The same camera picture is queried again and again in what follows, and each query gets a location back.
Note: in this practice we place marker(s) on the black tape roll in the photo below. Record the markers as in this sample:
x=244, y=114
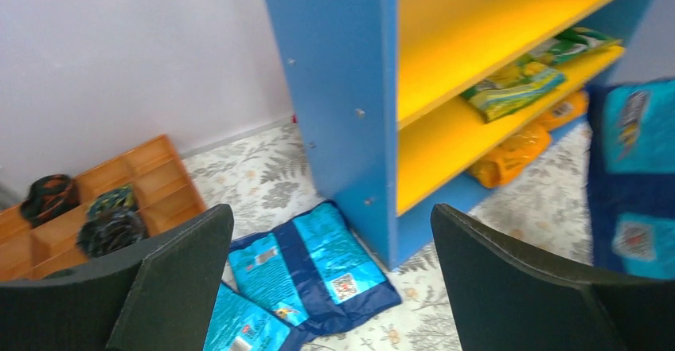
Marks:
x=111, y=231
x=120, y=197
x=48, y=198

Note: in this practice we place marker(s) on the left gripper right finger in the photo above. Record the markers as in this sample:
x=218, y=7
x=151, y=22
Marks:
x=506, y=294

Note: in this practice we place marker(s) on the black tape roll front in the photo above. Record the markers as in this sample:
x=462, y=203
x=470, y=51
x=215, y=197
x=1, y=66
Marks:
x=111, y=231

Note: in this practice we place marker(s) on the yellow green Fox's candy bag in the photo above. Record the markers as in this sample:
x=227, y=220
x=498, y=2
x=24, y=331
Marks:
x=512, y=88

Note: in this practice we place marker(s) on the blue candy bag right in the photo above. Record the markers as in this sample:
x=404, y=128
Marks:
x=312, y=273

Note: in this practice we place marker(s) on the orange mango candy bag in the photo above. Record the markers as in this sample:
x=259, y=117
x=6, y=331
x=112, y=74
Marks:
x=508, y=159

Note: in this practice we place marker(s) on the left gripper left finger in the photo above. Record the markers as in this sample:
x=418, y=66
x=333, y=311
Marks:
x=157, y=294

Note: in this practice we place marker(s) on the large blue candy bag front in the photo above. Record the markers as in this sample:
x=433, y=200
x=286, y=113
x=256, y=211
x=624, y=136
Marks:
x=630, y=177

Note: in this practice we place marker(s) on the black tape roll back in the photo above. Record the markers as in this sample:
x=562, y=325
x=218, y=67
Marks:
x=48, y=198

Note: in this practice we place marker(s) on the orange candy bag under shelf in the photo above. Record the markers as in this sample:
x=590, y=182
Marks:
x=569, y=108

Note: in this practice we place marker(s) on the blue candy bag middle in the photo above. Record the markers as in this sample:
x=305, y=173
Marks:
x=237, y=324

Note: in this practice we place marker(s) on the blue shelf unit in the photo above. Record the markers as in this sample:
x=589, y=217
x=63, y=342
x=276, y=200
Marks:
x=376, y=87

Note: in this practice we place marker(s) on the black tape roll middle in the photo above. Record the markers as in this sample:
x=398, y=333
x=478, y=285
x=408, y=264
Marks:
x=120, y=197

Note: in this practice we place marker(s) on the wooden compartment tray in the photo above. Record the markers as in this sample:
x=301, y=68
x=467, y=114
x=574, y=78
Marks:
x=39, y=235

